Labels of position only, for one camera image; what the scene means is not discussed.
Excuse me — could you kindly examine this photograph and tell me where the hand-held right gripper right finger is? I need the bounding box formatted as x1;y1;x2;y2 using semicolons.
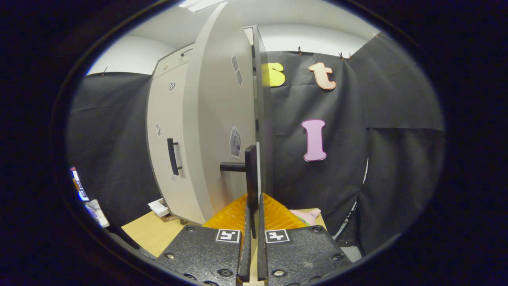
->
257;193;354;286

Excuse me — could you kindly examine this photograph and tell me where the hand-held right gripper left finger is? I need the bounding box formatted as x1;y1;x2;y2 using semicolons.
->
157;193;254;286

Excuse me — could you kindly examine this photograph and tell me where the grey shoe cabinet door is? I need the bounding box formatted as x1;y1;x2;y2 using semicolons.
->
146;62;207;225
182;1;259;225

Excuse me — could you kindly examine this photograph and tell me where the grey double-door shoe cabinet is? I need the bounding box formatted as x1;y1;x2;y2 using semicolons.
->
146;26;275;227

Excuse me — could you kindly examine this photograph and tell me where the green and pink plush toy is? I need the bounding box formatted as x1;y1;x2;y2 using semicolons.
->
291;209;322;227

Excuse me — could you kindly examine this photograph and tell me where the white booklet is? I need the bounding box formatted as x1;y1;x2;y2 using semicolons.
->
148;198;172;218

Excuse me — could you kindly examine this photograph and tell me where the black backdrop cloth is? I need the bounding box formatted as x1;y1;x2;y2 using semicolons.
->
65;32;445;255

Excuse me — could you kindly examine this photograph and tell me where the long ceiling light panel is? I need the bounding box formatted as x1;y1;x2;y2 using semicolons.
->
179;0;227;12

